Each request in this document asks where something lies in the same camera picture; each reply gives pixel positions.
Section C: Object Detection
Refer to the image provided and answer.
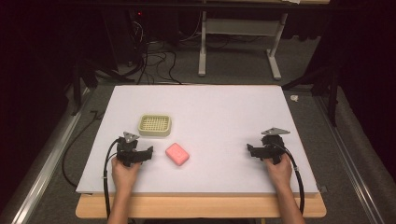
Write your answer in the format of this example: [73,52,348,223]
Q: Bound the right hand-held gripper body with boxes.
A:
[260,126,291,165]

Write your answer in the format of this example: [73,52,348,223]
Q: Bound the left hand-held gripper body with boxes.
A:
[116,131,141,168]

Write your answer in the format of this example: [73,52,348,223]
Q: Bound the person's left hand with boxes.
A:
[110,156,143,194]

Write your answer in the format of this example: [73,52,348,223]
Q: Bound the person's right hand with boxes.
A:
[262,153,294,189]

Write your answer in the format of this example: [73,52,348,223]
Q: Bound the cream slotted soap dish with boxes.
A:
[137,113,173,138]

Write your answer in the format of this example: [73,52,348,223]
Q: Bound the pink soap bar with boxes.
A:
[164,142,191,167]

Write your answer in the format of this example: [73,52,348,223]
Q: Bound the white foam board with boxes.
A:
[75,84,320,196]

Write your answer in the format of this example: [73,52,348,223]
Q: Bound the wooden table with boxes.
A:
[75,191,328,219]

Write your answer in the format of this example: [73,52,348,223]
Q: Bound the black metal stand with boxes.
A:
[70,59,136,117]
[281,66,340,128]

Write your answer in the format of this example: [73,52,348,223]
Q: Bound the dark computer tower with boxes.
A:
[101,7,181,68]

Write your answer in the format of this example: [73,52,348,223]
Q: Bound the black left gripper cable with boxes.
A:
[103,138,121,220]

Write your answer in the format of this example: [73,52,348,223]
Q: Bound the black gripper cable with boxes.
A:
[274,142,305,216]
[103,138,121,220]

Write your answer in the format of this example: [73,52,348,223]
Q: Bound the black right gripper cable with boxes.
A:
[274,142,305,216]

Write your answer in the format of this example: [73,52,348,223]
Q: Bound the black floor cable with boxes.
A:
[61,109,106,189]

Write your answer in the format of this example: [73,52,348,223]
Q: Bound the aluminium floor rail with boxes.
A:
[314,94,387,224]
[6,88,94,224]

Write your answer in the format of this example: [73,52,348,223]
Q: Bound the tangle of black floor cables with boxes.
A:
[125,18,185,86]

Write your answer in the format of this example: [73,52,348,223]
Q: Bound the white metal desk frame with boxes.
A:
[197,10,289,81]

